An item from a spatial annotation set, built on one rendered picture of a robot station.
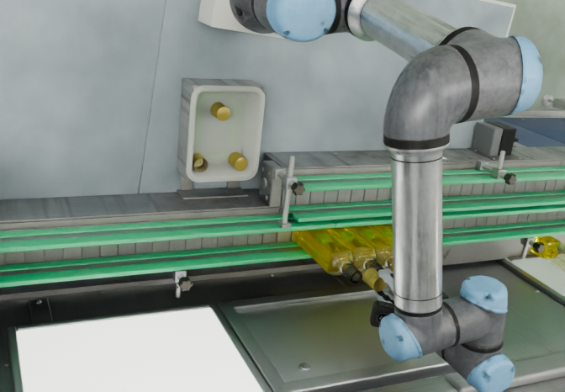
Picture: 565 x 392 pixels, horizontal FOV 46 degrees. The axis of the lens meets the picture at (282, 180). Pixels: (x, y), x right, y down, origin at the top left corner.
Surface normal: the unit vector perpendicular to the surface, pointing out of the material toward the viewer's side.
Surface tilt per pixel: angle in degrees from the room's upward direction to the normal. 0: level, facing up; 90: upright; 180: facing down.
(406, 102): 65
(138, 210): 90
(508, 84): 4
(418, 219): 29
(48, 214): 90
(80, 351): 90
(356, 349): 90
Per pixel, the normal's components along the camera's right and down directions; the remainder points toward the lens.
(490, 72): 0.33, -0.10
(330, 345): 0.11, -0.94
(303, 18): 0.26, 0.38
